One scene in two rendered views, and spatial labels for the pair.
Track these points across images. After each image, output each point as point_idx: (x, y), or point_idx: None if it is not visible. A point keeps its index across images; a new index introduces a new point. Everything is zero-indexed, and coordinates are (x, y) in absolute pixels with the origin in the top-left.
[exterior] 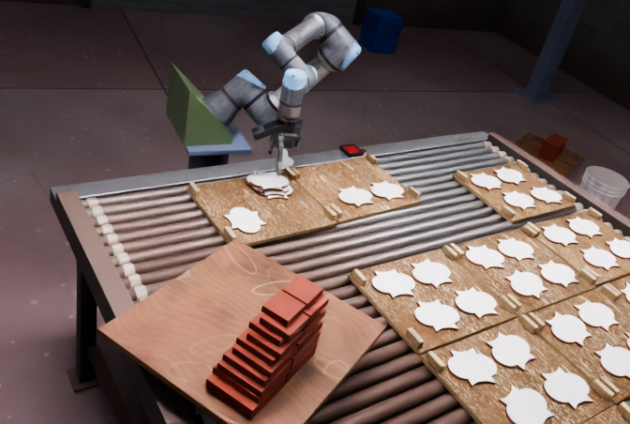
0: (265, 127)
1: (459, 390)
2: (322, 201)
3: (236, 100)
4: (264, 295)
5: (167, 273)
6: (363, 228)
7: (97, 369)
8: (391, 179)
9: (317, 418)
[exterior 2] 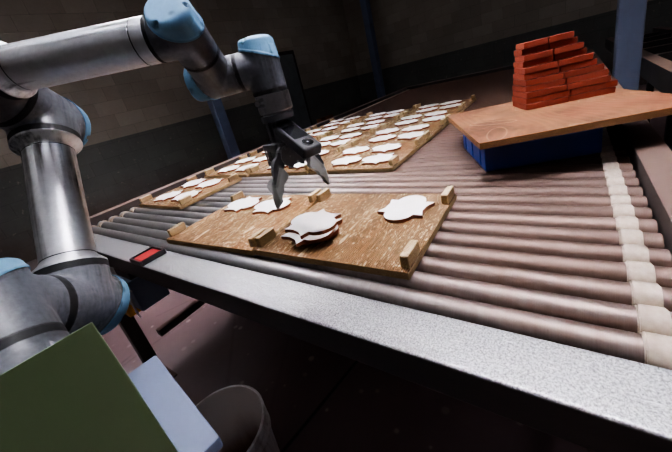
0: (300, 135)
1: (431, 132)
2: (300, 210)
3: (58, 319)
4: (509, 119)
5: (563, 195)
6: None
7: None
8: (215, 213)
9: None
